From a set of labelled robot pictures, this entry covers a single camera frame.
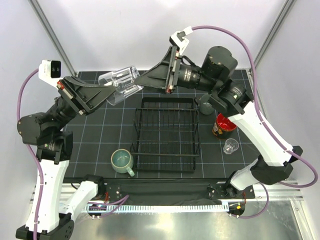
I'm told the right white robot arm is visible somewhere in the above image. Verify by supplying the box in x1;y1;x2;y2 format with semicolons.
134;46;303;198

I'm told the teal speckled ceramic mug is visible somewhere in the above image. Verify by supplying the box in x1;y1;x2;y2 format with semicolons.
110;148;135;177

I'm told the large clear plastic cup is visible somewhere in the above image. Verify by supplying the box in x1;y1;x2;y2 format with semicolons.
98;66;144;106

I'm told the black wire dish rack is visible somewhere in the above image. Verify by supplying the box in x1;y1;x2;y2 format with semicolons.
130;97;201;173

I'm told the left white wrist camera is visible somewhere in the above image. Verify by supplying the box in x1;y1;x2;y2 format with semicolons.
38;59;62;88

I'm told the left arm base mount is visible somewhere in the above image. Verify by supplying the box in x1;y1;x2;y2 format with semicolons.
67;174;106;222

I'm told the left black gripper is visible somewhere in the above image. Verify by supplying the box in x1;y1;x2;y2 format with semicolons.
47;75;117;133

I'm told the right aluminium frame post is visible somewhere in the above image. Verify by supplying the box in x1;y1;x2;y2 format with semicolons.
254;0;297;69

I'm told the left aluminium frame post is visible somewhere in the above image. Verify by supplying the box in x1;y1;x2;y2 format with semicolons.
28;0;78;76

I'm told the aluminium frame post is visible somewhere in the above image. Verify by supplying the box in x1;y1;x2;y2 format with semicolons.
28;0;78;76
254;0;297;69

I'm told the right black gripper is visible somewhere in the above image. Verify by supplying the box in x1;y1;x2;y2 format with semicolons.
133;47;218;96

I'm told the aluminium front rail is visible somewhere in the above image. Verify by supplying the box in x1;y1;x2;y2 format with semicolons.
59;183;304;204

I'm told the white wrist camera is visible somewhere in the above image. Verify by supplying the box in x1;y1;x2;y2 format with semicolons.
38;59;62;88
169;26;193;55

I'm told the black red skull mug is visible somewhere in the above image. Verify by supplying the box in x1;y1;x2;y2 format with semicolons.
212;113;237;139

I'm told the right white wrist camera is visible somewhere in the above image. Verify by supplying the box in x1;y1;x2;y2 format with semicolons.
169;26;193;55

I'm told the small clear glass cup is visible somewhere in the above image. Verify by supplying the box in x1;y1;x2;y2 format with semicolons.
223;138;240;155

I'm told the black grid table mat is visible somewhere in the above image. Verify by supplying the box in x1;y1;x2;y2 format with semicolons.
56;69;278;180

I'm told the dark green ceramic mug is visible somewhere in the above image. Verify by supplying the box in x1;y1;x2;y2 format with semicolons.
194;93;215;115

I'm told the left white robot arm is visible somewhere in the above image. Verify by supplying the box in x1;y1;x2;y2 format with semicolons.
15;76;116;240

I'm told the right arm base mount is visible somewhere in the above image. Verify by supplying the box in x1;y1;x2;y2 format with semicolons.
206;182;256;218

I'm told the white slotted cable duct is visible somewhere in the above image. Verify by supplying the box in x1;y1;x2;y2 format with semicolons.
83;202;229;215

